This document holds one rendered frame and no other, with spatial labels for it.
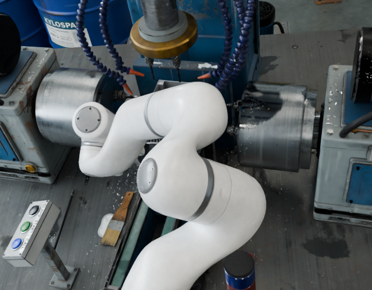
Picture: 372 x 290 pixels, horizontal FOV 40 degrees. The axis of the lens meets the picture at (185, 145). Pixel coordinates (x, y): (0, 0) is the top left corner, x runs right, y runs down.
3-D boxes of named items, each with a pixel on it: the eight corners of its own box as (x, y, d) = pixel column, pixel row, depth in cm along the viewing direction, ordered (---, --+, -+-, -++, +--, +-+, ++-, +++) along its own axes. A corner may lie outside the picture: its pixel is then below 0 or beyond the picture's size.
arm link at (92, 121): (123, 155, 120) (129, 117, 122) (102, 143, 107) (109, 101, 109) (91, 152, 122) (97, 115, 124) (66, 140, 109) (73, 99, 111)
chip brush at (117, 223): (124, 191, 167) (123, 190, 166) (138, 193, 165) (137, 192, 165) (99, 244, 154) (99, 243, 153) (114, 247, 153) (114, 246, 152)
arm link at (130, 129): (177, 178, 95) (103, 179, 120) (188, 96, 98) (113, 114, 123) (137, 169, 90) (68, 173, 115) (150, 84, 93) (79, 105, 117)
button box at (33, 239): (42, 212, 139) (30, 200, 136) (61, 210, 136) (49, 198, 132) (14, 267, 128) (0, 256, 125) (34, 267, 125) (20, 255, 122)
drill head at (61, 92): (47, 103, 183) (22, 48, 165) (142, 112, 174) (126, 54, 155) (16, 156, 168) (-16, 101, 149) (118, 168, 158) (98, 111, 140)
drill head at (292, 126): (226, 119, 166) (221, 60, 148) (357, 132, 156) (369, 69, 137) (211, 179, 151) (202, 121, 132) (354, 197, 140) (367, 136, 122)
